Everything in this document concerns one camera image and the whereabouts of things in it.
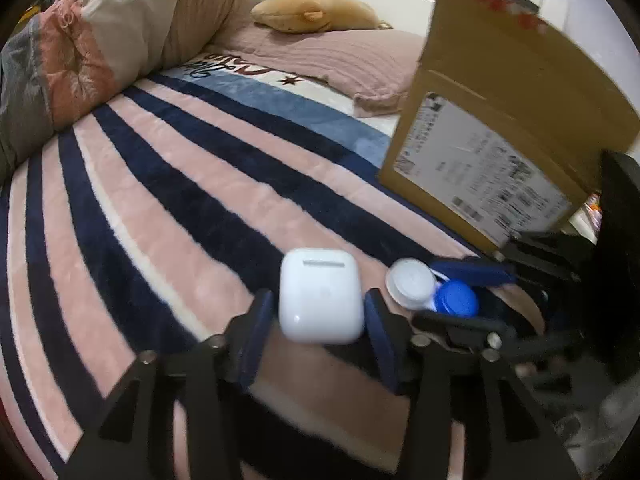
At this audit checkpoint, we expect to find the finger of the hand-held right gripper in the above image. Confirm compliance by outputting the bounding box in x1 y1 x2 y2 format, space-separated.
411 309 571 361
429 232 598 291

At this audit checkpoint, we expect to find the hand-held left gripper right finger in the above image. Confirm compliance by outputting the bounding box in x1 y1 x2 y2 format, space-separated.
363 289 573 480

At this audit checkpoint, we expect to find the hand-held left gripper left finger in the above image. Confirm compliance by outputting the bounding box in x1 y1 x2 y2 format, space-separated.
55 287 276 480

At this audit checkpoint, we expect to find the white and blue lens case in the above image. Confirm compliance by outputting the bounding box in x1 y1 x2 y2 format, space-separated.
385 258 481 320

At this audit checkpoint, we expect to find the white earbuds case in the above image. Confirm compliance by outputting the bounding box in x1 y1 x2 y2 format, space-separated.
279 247 366 346

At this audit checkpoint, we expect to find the brown cardboard box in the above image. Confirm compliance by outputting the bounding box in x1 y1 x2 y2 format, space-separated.
377 0 640 253

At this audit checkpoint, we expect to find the striped plush blanket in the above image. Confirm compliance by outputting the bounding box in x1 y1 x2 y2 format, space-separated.
0 55 551 480

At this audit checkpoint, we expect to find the pink pillow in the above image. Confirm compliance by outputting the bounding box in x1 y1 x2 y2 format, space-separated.
202 25 426 117

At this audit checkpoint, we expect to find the yellow plush toy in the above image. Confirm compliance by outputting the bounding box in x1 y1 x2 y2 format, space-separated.
250 0 388 35

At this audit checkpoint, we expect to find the pink and grey quilt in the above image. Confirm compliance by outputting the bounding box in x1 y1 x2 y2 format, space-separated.
0 0 256 181

